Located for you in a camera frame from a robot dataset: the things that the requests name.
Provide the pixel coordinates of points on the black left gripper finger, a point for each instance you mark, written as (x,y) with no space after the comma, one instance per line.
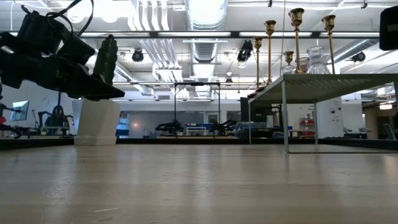
(90,88)

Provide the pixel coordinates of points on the computer monitor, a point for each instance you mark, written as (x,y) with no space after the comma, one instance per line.
(19,110)

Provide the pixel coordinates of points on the green perforated metal shelf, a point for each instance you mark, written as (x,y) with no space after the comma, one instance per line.
(326,87)

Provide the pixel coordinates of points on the black background frame stand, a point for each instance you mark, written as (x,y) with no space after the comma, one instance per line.
(183,83)

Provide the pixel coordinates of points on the silver ceiling air duct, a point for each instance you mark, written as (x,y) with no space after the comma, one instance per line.
(205,15)

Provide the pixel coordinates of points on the black ceiling spotlight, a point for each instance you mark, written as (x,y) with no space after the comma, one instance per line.
(245,51)
(359,57)
(137,56)

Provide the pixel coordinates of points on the black background robot arm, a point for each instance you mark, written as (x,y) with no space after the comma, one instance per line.
(170,127)
(222,126)

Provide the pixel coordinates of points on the blue storage bin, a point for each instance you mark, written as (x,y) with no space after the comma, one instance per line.
(123,129)

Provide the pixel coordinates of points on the red bar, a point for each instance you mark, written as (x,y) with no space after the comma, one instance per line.
(2,120)

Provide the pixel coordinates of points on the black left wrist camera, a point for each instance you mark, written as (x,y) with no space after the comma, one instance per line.
(40,34)

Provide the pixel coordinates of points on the teal storage bin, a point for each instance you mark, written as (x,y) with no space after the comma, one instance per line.
(245,129)

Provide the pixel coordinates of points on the green cactus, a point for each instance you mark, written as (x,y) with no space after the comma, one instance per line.
(107,56)

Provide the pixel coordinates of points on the white cabinet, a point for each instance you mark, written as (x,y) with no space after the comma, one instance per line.
(331,121)

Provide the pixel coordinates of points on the black overhead light beam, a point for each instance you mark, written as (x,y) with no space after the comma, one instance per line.
(217,34)

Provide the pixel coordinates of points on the white hexagonal plant pot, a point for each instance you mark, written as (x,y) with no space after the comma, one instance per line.
(96,121)

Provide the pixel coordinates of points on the pink glass candle holder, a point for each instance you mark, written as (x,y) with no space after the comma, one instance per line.
(305,63)

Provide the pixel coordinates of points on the clear glass candle holder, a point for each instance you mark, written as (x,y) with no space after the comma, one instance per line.
(287,69)
(317,63)

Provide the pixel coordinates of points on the black screen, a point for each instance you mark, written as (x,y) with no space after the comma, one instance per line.
(244,112)

